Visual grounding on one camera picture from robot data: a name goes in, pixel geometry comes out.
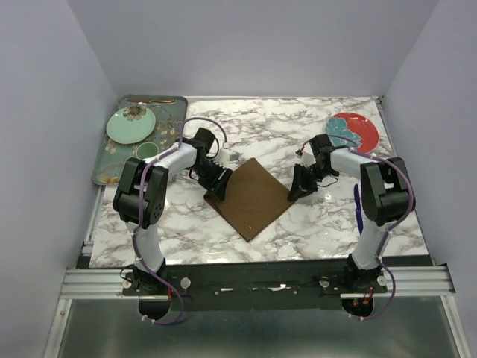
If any blue handled knife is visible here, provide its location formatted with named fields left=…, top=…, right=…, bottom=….
left=353, top=184, right=364, bottom=234

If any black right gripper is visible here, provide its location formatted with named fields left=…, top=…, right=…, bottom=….
left=287, top=163, right=334, bottom=201

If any mint green floral plate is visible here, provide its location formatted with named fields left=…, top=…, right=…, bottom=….
left=106, top=104, right=157, bottom=145

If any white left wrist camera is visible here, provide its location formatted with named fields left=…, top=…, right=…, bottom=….
left=215, top=148, right=240, bottom=166

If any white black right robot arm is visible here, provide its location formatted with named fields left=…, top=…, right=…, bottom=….
left=288, top=134, right=415, bottom=293

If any gold fork green handle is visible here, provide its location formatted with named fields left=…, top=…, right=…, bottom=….
left=99, top=177, right=119, bottom=185

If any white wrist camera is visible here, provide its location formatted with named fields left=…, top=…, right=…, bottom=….
left=300, top=153, right=315, bottom=167
left=215, top=148, right=240, bottom=166

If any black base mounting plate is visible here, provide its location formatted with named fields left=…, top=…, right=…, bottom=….
left=120, top=259, right=388, bottom=322

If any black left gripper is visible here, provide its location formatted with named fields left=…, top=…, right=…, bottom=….
left=189, top=159, right=232, bottom=201

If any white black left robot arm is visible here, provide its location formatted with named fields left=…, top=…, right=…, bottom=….
left=113, top=128, right=233, bottom=295

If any mint green cup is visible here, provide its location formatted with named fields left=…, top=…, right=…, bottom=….
left=136, top=142, right=159, bottom=160

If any red and teal plate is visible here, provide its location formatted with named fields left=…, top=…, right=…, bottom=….
left=325, top=112, right=379, bottom=153

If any teal floral serving tray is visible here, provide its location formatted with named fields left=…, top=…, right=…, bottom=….
left=92, top=94, right=188, bottom=186

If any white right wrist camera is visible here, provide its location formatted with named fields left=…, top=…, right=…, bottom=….
left=300, top=153, right=315, bottom=167

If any brown fabric napkin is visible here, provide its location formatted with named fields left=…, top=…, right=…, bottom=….
left=204, top=158, right=293, bottom=242

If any copper spoon on tray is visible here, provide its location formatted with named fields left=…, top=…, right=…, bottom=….
left=126, top=98, right=175, bottom=105

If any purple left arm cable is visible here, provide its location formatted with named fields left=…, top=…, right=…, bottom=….
left=132, top=117, right=229, bottom=326

